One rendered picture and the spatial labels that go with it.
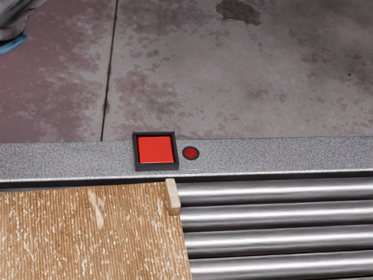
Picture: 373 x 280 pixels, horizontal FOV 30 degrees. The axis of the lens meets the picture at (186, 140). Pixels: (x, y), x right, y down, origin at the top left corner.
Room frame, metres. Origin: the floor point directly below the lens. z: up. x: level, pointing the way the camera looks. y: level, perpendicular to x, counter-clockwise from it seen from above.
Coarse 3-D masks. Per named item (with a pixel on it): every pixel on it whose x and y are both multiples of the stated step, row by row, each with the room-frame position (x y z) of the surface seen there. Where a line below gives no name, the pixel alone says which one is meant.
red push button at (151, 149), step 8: (144, 144) 0.77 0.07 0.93; (152, 144) 0.78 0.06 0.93; (160, 144) 0.78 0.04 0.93; (168, 144) 0.78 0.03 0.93; (144, 152) 0.76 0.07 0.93; (152, 152) 0.76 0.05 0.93; (160, 152) 0.76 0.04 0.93; (168, 152) 0.77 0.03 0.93; (144, 160) 0.74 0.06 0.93; (152, 160) 0.74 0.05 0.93; (160, 160) 0.75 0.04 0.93; (168, 160) 0.75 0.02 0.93
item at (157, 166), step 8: (136, 136) 0.79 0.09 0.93; (144, 136) 0.79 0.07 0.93; (152, 136) 0.80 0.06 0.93; (160, 136) 0.80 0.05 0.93; (168, 136) 0.81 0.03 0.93; (136, 144) 0.77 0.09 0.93; (176, 144) 0.78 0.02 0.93; (136, 152) 0.75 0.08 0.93; (176, 152) 0.77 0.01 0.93; (136, 160) 0.73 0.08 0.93; (176, 160) 0.75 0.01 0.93; (136, 168) 0.72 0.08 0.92; (144, 168) 0.72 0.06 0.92; (152, 168) 0.73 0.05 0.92; (160, 168) 0.73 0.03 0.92; (168, 168) 0.74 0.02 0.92; (176, 168) 0.74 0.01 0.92
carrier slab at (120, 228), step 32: (32, 192) 0.62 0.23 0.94; (64, 192) 0.64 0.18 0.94; (96, 192) 0.65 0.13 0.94; (128, 192) 0.66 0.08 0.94; (160, 192) 0.67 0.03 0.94; (0, 224) 0.55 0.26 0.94; (32, 224) 0.56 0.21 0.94; (64, 224) 0.58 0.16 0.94; (96, 224) 0.59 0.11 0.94; (128, 224) 0.60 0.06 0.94; (160, 224) 0.61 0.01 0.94; (0, 256) 0.50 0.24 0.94; (32, 256) 0.51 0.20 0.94; (64, 256) 0.52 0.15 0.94; (96, 256) 0.53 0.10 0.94; (128, 256) 0.54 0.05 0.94; (160, 256) 0.55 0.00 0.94
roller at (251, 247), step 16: (368, 224) 0.71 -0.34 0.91; (192, 240) 0.60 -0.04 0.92; (208, 240) 0.61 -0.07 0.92; (224, 240) 0.62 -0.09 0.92; (240, 240) 0.62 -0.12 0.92; (256, 240) 0.63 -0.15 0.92; (272, 240) 0.64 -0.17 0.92; (288, 240) 0.64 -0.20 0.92; (304, 240) 0.65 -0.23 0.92; (320, 240) 0.65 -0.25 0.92; (336, 240) 0.66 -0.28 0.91; (352, 240) 0.67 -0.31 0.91; (368, 240) 0.68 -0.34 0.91; (192, 256) 0.59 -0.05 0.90; (208, 256) 0.59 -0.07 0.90
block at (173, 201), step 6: (168, 180) 0.68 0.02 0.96; (168, 186) 0.67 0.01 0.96; (174, 186) 0.67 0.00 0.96; (168, 192) 0.66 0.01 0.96; (174, 192) 0.66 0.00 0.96; (168, 198) 0.65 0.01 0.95; (174, 198) 0.65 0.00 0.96; (168, 204) 0.64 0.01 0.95; (174, 204) 0.64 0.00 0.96; (180, 204) 0.64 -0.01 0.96; (174, 210) 0.63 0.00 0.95
